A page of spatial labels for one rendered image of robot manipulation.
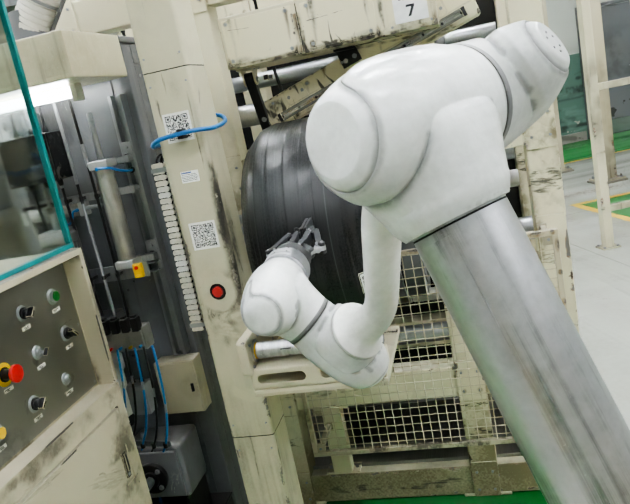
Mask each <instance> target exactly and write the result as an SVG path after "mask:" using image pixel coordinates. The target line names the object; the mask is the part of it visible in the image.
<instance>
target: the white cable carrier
mask: <svg viewBox="0 0 630 504"><path fill-rule="evenodd" d="M164 166H165V162H163V163H160V162H159V163H157V164H153V165H151V168H152V169H156V168H161V167H164ZM165 167H166V166H165ZM166 172H167V171H165V172H160V173H154V174H153V175H158V176H155V177H154V180H155V181H158V182H156V183H155V184H156V187H159V188H157V192H158V193H160V194H159V199H161V200H160V204H165V205H162V206H161V208H162V210H165V211H163V215H164V216H166V217H165V218H164V220H165V222H167V221H170V222H167V223H166V227H170V228H168V229H167V232H168V233H170V234H169V238H170V239H171V238H174V239H171V240H170V244H174V245H172V246H171V248H172V250H174V251H173V255H174V256H175V255H178V256H175V257H174V260H175V261H177V262H176V267H178V266H180V267H178V268H177V272H180V273H179V274H178V276H179V278H181V277H183V278H181V279H180V283H183V284H182V285H181V288H182V289H184V288H185V289H184V290H183V294H185V295H184V299H185V300H186V299H188V300H186V301H185V304H186V305H188V306H187V310H190V311H189V312H188V315H189V316H190V317H189V319H190V321H192V322H191V324H194V323H202V322H204V320H203V316H202V312H201V308H200V304H199V300H198V295H197V291H196V287H195V283H194V279H193V275H192V271H191V267H190V263H189V258H188V254H187V250H186V247H185V243H184V239H183V235H182V231H181V227H180V224H179V223H180V222H179V218H178V214H177V213H176V212H177V210H176V207H175V202H174V198H173V196H172V195H173V194H172V190H170V189H171V186H170V182H169V178H168V174H167V173H166ZM161 192H163V193H161ZM162 198H164V199H162ZM167 215H169V216H167ZM172 232H173V233H172ZM176 249H177V250H176ZM191 315H192V316H191ZM202 330H204V328H203V327H196V328H192V331H193V332H194V331H202Z"/></svg>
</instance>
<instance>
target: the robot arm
mask: <svg viewBox="0 0 630 504"><path fill-rule="evenodd" d="M569 64H570V57H569V54H568V52H567V50H566V48H565V47H564V45H563V44H562V42H561V41H560V40H559V38H558V37H557V36H556V35H555V34H554V33H553V32H552V31H551V30H550V29H549V28H548V27H547V26H545V25H544V24H542V23H540V22H530V21H527V20H522V21H518V22H515V23H512V24H509V25H506V26H503V27H500V28H498V29H496V30H494V31H493V32H492V33H491V34H490V35H488V36H487V37H486V38H485V39H483V38H475V39H471V40H467V41H463V42H458V43H453V44H448V45H445V44H426V45H419V46H412V47H407V48H402V49H397V50H393V51H389V52H386V53H382V54H379V55H376V56H373V57H371V58H368V59H366V60H363V61H361V62H359V63H358V64H356V65H355V66H354V67H352V68H351V69H350V70H349V71H348V72H347V73H346V74H344V75H343V76H342V77H340V78H339V79H338V80H337V81H336V82H334V83H333V84H332V85H331V86H330V87H329V88H328V89H327V90H326V92H325V93H324V94H323V95H322V96H321V97H320V98H319V100H318V101H317V102H316V104H315V105H314V107H313V109H312V110H311V113H310V115H309V118H308V121H307V126H306V146H307V151H308V155H309V158H310V161H311V164H312V166H313V169H314V171H315V173H316V174H317V176H318V178H319V179H320V181H321V182H322V183H323V184H324V185H325V186H326V187H327V188H328V189H329V190H330V191H332V192H333V193H334V194H336V195H337V196H339V197H341V198H342V199H344V200H346V201H348V202H350V203H353V204H355V205H359V206H362V215H361V237H362V254H363V269H364V285H365V301H364V304H363V305H361V304H358V303H346V304H336V305H334V304H333V303H331V302H330V301H329V300H327V299H326V298H325V297H324V296H322V295H321V294H320V293H319V292H318V291H317V290H316V288H315V287H314V286H313V285H312V284H311V283H310V281H309V280H308V278H309V276H310V263H311V259H312V258H314V257H315V253H318V254H319V253H321V254H326V253H327V250H326V246H325V241H323V240H321V236H320V232H319V229H318V228H315V227H314V225H313V221H312V217H310V218H305V220H304V222H303V223H302V225H301V227H300V228H298V227H296V228H294V233H293V234H291V233H287V234H286V235H284V236H283V237H282V238H281V239H280V240H279V241H278V242H277V243H276V244H275V245H274V246H272V247H271V248H269V249H267V250H266V251H265V252H266V256H267V258H266V260H265V262H264V263H263V264H262V265H261V266H259V267H258V268H257V269H256V270H255V271H254V273H253V274H252V275H251V277H250V279H249V280H248V282H247V284H246V287H245V289H244V292H243V295H242V300H241V317H242V320H243V322H244V324H245V326H246V327H247V328H248V329H249V330H250V331H251V332H253V333H255V334H257V335H260V336H266V337H271V336H280V337H282V338H284V339H286V340H287V341H289V342H290V343H291V344H293V345H294V346H295V347H296V348H297V349H298V350H299V351H300V352H301V353H302V354H303V356H305V357H306V358H307V359H308V360H309V361H310V362H312V363H313V364H314V365H315V366H317V367H318V368H319V369H320V370H322V371H323V372H325V373H326V374H327V375H329V376H330V377H332V378H333V379H335V380H337V381H338V382H340V383H342V384H345V385H347V386H350V387H353V388H357V389H364V388H369V387H372V386H374V385H376V384H377V383H378V382H380V381H381V380H382V378H383V377H384V376H385V374H386V373H387V370H388V365H389V357H388V353H387V350H386V348H385V345H384V344H383V333H384V332H385V331H386V330H387V329H388V327H389V326H390V324H391V323H392V321H393V319H394V317H395V314H396V311H397V306H398V300H399V286H400V264H401V243H402V242H403V243H405V244H407V243H410V242H412V241H413V243H414V245H415V247H416V249H417V251H418V253H419V255H420V257H421V259H422V261H423V262H424V264H425V266H426V268H427V270H428V272H429V274H430V276H431V278H432V280H433V282H434V284H435V286H436V288H437V290H438V292H439V294H440V296H441V298H442V299H443V301H444V303H445V305H446V307H447V309H448V311H449V313H450V315H451V317H452V319H453V321H454V323H455V325H456V327H457V329H458V331H459V333H460V335H461V336H462V338H463V340H464V342H465V344H466V346H467V348H468V350H469V352H470V354H471V356H472V358H473V360H474V362H475V364H476V366H477V368H478V370H479V372H480V373H481V375H482V377H483V379H484V381H485V383H486V385H487V387H488V389H489V391H490V393H491V395H492V397H493V399H494V401H495V403H496V405H497V407H498V409H499V410H500V412H501V414H502V416H503V418H504V420H505V422H506V424H507V426H508V428H509V430H510V432H511V434H512V436H513V438H514V440H515V442H516V444H517V446H518V447H519V449H520V451H521V453H522V455H523V457H524V459H525V461H526V463H527V465H528V467H529V469H530V471H531V473H532V475H533V477H534V479H535V481H536V483H537V484H538V486H539V488H540V490H541V492H542V494H543V496H544V498H545V500H546V502H547V504H630V429H629V427H628V425H627V424H626V422H625V420H624V418H623V416H622V414H621V412H620V410H619V408H618V406H617V405H616V403H615V401H614V399H613V397H612V395H611V393H610V391H609V389H608V388H607V386H606V384H605V382H604V380H603V378H602V376H601V374H600V372H599V370H598V369H597V367H596V365H595V363H594V361H593V359H592V357H591V355H590V353H589V352H588V350H587V348H586V346H585V344H584V342H583V340H582V338H581V336H580V335H579V333H578V331H577V329H576V327H575V325H574V323H573V321H572V319H571V317H570V316H569V314H568V312H567V310H566V308H565V306H564V304H563V302H562V300H561V299H560V297H559V295H558V293H557V291H556V289H555V287H554V285H553V283H552V281H551V280H550V278H549V276H548V274H547V272H546V270H545V268H544V266H543V264H542V263H541V261H540V259H539V257H538V255H537V253H536V251H535V249H534V247H533V246H532V244H531V242H530V240H529V238H528V236H527V234H526V232H525V230H524V228H523V227H522V225H521V223H520V221H519V219H518V217H517V215H516V213H515V211H514V210H513V208H512V206H511V204H510V202H509V200H508V198H507V196H506V193H508V192H509V191H510V171H509V168H508V164H507V158H506V153H505V147H507V146H508V145H509V144H510V143H512V142H513V141H514V140H515V139H516V138H518V137H519V136H520V135H521V134H522V133H524V132H525V131H526V130H527V129H528V128H529V127H530V126H532V125H533V124H534V123H535V122H536V121H537V120H538V119H539V118H540V117H541V116H542V115H544V114H545V113H546V111H547V110H548V109H549V108H550V106H551V105H552V103H553V102H554V101H555V99H556V97H557V96H558V94H559V93H560V91H561V89H562V87H563V85H564V83H565V81H566V79H567V77H568V74H569V69H568V68H569ZM314 239H315V241H316V242H315V246H314V248H313V247H311V244H312V243H313V242H314Z"/></svg>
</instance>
